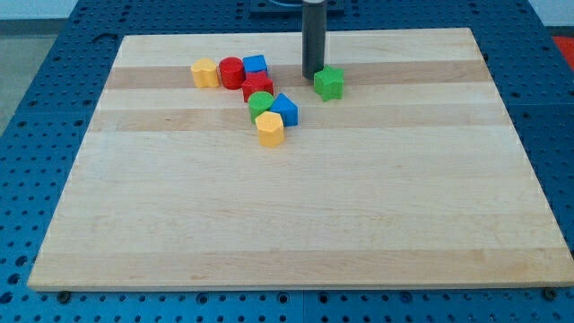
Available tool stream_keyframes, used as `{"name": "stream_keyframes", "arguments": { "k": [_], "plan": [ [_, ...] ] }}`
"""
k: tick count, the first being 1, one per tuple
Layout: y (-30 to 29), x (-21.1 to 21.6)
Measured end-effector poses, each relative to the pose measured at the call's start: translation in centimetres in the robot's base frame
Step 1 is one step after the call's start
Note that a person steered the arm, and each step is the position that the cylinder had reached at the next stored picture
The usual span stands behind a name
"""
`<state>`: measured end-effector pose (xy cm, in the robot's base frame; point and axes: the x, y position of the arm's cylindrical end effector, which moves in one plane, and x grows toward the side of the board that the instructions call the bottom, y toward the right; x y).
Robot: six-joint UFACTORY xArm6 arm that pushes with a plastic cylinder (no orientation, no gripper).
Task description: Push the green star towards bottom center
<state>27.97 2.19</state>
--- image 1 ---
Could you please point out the green star block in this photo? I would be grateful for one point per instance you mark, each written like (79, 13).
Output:
(329, 83)

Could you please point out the red star block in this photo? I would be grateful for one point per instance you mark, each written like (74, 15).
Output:
(257, 82)

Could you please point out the yellow hexagon block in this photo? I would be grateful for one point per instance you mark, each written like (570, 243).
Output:
(270, 129)

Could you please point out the blue triangle block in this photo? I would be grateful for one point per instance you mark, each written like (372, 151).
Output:
(287, 109)

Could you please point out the green cylinder block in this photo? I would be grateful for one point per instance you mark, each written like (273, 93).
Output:
(258, 103)

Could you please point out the blue cube block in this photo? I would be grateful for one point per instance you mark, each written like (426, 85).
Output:
(255, 64)

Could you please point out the red cylinder block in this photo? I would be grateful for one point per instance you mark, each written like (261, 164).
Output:
(232, 72)

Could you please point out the yellow heart block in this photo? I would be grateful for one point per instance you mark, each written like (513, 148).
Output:
(205, 73)

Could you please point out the light wooden board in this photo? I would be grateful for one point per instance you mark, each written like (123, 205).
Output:
(414, 179)

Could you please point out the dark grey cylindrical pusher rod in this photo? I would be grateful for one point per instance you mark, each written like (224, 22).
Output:
(313, 33)

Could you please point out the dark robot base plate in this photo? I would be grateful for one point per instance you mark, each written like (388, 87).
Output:
(261, 8)

